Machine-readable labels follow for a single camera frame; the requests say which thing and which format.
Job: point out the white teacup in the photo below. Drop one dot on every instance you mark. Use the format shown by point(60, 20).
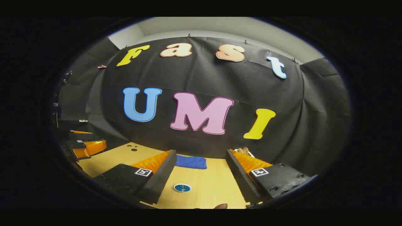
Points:
point(182, 191)

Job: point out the white toaster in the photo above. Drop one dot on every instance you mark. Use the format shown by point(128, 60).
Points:
point(251, 154)

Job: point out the toasted bread slice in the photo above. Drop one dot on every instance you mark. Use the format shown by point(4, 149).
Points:
point(244, 150)

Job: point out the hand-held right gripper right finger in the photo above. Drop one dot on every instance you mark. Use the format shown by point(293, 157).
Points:
point(240, 179)

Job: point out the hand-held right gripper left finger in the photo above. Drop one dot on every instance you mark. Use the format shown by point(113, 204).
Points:
point(163, 179)

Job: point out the blue folded towel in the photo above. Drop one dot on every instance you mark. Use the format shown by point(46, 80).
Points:
point(191, 162)

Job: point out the black backdrop cloth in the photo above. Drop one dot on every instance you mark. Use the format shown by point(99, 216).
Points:
point(314, 110)

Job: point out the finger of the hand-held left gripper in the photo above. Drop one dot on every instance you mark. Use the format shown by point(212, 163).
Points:
point(83, 137)
point(77, 144)

